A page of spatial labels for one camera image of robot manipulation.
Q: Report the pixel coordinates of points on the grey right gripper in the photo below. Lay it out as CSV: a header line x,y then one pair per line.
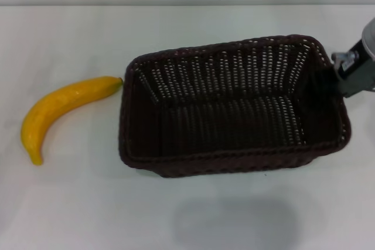
x,y
369,42

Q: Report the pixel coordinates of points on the dark brown woven basket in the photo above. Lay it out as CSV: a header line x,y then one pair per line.
x,y
234,121

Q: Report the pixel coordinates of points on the yellow banana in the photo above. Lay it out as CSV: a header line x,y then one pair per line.
x,y
58,97

